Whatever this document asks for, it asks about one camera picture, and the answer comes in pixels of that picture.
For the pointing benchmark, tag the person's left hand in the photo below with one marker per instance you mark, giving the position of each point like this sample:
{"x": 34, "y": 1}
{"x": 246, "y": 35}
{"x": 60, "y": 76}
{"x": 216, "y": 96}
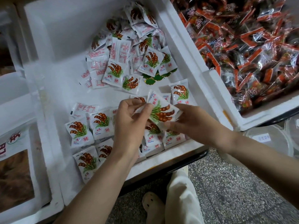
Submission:
{"x": 128, "y": 130}

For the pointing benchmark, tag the person's right hand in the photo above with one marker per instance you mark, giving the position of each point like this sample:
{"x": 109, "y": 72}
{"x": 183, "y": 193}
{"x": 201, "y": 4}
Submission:
{"x": 201, "y": 124}

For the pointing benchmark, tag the white printed snack packet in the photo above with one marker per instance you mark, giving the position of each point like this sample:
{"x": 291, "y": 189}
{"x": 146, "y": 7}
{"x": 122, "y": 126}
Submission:
{"x": 162, "y": 112}

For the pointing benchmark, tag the pile of white printed packets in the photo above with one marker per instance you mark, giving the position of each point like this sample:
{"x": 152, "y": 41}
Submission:
{"x": 121, "y": 63}

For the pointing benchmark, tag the pile of dark red packets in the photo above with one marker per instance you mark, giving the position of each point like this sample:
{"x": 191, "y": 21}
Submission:
{"x": 243, "y": 44}

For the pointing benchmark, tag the person's left forearm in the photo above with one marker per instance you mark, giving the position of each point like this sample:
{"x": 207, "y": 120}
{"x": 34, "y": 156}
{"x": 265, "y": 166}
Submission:
{"x": 88, "y": 193}

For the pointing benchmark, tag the person's beige trousers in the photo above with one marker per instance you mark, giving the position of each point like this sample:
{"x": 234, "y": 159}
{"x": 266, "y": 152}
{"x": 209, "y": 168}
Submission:
{"x": 183, "y": 198}

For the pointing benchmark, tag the person's left white shoe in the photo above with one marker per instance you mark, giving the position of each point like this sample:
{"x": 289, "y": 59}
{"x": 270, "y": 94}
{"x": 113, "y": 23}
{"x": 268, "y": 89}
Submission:
{"x": 152, "y": 206}

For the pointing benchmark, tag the clear round plastic tub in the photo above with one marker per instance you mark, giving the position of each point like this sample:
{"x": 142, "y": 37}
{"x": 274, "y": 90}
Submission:
{"x": 271, "y": 140}

